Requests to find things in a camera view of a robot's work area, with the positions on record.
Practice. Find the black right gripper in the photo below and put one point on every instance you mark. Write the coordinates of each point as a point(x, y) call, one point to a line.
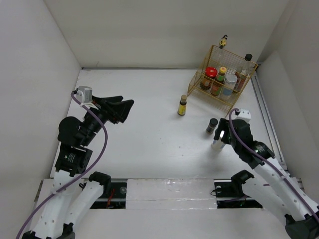
point(223, 126)

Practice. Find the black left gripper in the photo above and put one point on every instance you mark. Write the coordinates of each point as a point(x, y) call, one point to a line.
point(114, 112)

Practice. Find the white shaker silver lid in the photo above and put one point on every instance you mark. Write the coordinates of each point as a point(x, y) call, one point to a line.
point(229, 84)
point(218, 145)

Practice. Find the tall sauce bottle yellow cap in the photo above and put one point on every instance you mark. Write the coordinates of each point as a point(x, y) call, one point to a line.
point(218, 82)

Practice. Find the small yellow label bottle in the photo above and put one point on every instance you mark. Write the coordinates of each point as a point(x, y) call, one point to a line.
point(182, 105)

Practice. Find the red lid sauce jar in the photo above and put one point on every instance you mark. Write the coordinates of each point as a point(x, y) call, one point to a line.
point(207, 80)

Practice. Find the clear bottle black cap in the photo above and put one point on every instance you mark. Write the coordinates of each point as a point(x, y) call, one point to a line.
point(242, 72)

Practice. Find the glass oil bottle gold spout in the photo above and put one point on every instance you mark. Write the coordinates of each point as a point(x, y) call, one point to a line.
point(219, 54)

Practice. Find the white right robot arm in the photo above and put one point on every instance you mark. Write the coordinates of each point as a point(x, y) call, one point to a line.
point(281, 195)

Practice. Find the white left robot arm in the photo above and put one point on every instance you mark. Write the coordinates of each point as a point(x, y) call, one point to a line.
point(61, 215)

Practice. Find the small dark spice jar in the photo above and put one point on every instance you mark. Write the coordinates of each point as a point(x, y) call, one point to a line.
point(212, 125)

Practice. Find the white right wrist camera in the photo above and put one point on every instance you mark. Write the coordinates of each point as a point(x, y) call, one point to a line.
point(243, 114)

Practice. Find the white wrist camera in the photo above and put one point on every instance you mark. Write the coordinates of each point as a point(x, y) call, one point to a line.
point(243, 114)
point(83, 97)

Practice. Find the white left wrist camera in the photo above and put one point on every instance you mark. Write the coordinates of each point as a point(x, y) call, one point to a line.
point(83, 97)

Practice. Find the gold wire rack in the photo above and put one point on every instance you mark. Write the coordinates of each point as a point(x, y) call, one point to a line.
point(231, 61)

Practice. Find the metal base rail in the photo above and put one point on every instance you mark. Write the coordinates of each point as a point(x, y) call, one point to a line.
point(169, 194)

